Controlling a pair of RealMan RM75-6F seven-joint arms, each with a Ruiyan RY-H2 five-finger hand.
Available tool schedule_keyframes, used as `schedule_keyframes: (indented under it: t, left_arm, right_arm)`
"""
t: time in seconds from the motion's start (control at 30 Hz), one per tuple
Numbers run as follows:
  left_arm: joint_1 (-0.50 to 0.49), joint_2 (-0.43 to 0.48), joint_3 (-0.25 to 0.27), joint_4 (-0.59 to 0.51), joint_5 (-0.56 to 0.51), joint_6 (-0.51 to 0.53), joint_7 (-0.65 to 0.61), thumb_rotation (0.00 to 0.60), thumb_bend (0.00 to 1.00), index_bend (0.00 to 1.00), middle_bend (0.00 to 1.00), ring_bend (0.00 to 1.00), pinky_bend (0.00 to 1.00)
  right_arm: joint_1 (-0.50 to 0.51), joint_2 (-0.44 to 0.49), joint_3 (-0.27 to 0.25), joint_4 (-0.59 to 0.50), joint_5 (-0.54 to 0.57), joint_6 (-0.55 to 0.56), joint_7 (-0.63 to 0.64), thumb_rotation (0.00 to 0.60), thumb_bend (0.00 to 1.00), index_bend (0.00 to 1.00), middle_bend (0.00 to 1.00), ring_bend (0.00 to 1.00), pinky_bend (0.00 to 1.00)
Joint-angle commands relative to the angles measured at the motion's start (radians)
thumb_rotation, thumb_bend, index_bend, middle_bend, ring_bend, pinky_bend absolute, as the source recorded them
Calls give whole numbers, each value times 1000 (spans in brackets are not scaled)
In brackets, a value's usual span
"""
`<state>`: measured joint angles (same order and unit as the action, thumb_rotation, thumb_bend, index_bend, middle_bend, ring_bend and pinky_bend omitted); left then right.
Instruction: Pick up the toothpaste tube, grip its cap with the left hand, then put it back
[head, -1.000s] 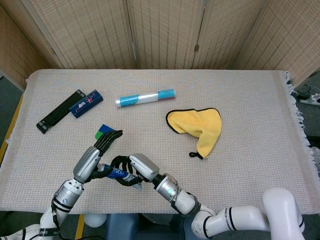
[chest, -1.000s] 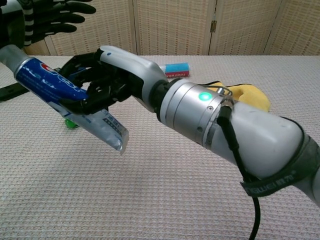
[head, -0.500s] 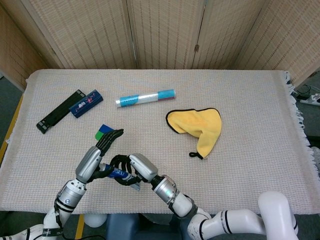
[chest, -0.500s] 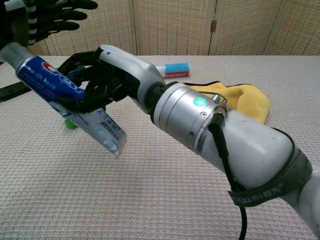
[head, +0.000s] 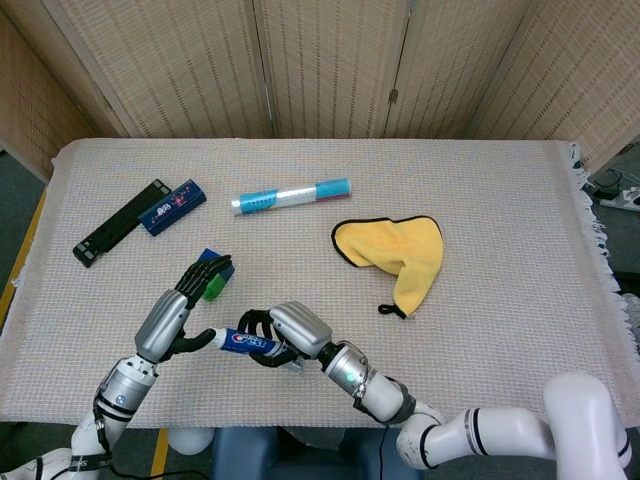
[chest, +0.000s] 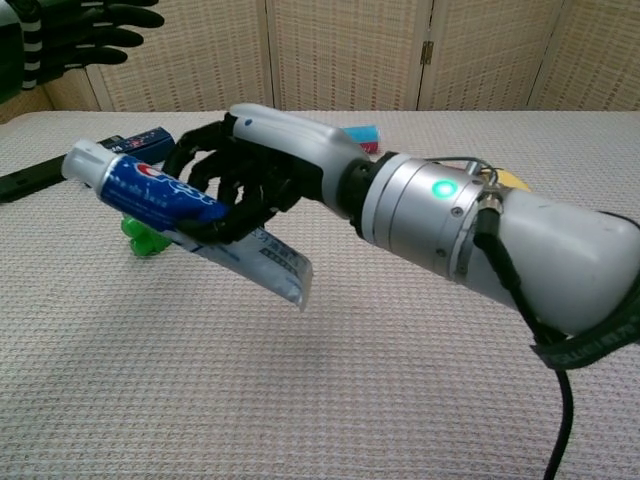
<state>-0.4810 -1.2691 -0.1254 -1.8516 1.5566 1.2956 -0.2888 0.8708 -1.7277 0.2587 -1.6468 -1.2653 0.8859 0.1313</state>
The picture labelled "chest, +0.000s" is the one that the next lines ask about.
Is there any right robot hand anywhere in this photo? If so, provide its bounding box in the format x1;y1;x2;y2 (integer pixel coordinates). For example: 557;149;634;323
162;103;372;246

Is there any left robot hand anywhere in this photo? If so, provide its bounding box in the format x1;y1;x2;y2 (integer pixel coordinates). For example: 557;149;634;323
38;0;166;84

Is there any blue white toothpaste tube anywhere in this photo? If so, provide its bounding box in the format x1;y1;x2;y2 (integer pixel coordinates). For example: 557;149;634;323
60;139;314;313

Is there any dark blue rectangular box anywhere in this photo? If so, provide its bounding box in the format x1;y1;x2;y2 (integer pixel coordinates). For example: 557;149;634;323
112;127;177;164

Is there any woven folding screen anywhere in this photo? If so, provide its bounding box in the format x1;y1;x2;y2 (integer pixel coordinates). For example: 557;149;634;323
0;0;640;124

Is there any long black bar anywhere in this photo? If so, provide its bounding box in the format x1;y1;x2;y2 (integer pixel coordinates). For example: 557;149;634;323
0;133;124;204

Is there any green building block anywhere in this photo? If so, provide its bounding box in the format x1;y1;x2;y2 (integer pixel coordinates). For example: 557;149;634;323
119;212;171;259

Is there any yellow microfiber cloth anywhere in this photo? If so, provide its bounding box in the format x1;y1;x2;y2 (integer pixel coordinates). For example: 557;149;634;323
492;169;534;194

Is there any beige woven tablecloth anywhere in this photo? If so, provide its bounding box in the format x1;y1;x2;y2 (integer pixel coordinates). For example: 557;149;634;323
0;108;640;480

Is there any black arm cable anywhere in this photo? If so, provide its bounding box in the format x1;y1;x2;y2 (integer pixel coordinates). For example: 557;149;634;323
472;202;576;480

